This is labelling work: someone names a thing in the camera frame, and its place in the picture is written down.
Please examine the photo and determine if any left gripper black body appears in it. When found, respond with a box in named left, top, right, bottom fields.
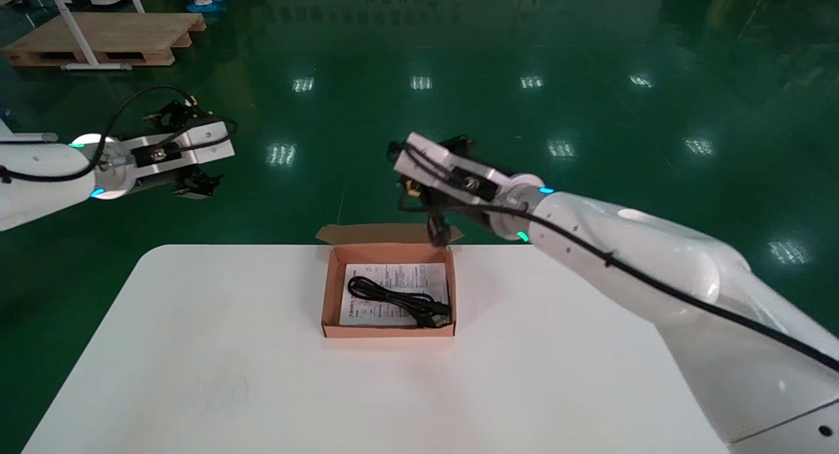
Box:
left=129, top=164, right=205, bottom=193

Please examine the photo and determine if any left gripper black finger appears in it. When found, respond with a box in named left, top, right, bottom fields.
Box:
left=142, top=98, right=199, bottom=128
left=172, top=168, right=224, bottom=200

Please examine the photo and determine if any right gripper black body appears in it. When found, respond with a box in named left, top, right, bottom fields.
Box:
left=417, top=184, right=503, bottom=229

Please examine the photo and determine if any black power cable with plug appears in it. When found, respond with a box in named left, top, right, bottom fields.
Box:
left=347, top=275, right=454, bottom=330

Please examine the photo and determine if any brown cardboard storage box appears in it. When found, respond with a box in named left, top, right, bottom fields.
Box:
left=315, top=223, right=464, bottom=339

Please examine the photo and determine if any white printed instruction sheet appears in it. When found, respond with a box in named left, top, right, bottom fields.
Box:
left=340, top=263, right=450, bottom=328

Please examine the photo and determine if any large wooden pallet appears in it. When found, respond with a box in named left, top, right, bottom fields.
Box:
left=1, top=13, right=207, bottom=68

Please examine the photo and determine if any white desk foot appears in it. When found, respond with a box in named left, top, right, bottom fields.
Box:
left=0, top=117, right=58, bottom=143

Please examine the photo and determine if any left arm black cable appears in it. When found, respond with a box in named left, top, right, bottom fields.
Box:
left=0, top=85, right=239, bottom=183

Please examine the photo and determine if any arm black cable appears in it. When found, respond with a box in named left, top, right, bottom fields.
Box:
left=397, top=143, right=839, bottom=373
left=0, top=85, right=239, bottom=183

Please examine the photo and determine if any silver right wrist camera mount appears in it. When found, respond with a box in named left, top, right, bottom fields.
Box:
left=392, top=132, right=522, bottom=207

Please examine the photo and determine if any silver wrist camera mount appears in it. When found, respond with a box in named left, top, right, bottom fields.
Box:
left=392, top=132, right=522, bottom=207
left=105, top=120, right=237, bottom=181

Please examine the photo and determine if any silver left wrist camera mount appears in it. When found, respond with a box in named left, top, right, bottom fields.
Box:
left=105, top=120, right=237, bottom=181

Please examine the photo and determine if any white desk frame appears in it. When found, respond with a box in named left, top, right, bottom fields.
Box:
left=0, top=0, right=146, bottom=71

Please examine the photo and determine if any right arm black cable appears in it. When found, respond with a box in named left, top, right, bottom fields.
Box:
left=397, top=143, right=839, bottom=373

